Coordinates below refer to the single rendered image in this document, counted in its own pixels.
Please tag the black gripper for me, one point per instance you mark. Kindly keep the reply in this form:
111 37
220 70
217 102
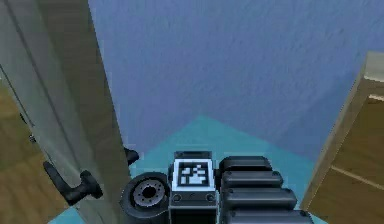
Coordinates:
146 196

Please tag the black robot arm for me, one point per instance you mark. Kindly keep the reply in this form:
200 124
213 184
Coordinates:
246 190

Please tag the grey room door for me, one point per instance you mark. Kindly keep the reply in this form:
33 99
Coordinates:
60 100

